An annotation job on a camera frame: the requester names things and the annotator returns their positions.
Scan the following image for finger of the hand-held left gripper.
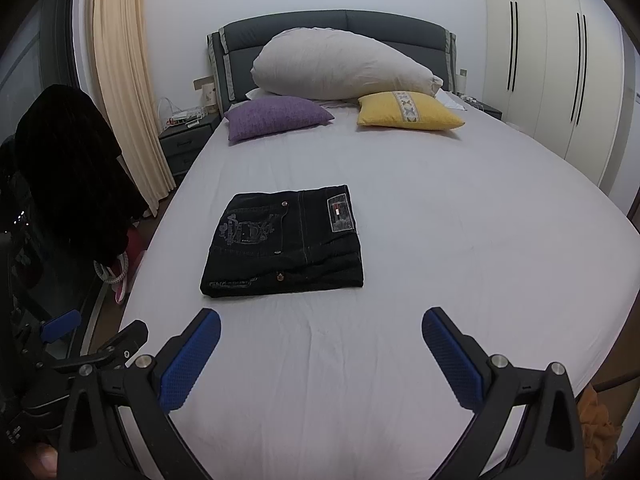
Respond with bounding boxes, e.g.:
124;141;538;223
41;309;82;343
50;320;150;377

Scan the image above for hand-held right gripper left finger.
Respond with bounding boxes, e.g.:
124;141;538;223
57;307;223;480

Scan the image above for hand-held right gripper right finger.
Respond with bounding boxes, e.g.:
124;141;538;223
421;306;586;480

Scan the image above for dark denim pants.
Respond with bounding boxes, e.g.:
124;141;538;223
200;185;365;300

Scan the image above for person's left hand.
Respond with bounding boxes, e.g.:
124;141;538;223
21;442;62;480

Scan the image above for pink bag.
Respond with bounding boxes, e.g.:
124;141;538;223
94;227;147;306

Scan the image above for white-sheeted bed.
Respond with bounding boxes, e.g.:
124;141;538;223
117;87;640;480

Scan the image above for black garment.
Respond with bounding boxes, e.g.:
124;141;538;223
14;84;139;267

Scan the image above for orange cloth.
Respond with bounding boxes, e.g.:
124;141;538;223
577;382;622;477

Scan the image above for dark grey nightstand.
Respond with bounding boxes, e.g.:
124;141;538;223
457;94;504;122
159;111;222;187

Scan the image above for clear plastic box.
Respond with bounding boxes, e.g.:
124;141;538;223
166;106;209;127

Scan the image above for cream curtain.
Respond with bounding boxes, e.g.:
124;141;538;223
91;0;177;217

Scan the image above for yellow pillow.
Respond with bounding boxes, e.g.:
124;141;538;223
356;91;466;131

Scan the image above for purple pillow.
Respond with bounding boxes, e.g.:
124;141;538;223
223;96;335;144

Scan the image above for glass sliding door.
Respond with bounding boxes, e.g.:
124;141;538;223
0;0;83;146

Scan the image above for large white pillow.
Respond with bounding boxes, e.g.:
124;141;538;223
251;27;445;101

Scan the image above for white wardrobe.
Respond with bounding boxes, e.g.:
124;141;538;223
481;0;640;223

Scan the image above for grey bed headboard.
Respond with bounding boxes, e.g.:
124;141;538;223
206;9;457;106

